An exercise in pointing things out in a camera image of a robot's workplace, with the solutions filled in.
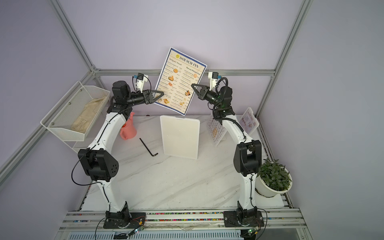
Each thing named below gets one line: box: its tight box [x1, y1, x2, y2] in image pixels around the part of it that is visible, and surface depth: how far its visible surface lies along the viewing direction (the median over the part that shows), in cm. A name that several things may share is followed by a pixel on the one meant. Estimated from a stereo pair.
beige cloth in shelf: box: [71, 96, 107, 134], surface depth 81 cm
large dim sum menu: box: [154, 47, 208, 116], surface depth 78 cm
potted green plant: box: [255, 157, 293, 197], surface depth 72 cm
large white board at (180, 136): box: [160, 115, 201, 160], surface depth 85 cm
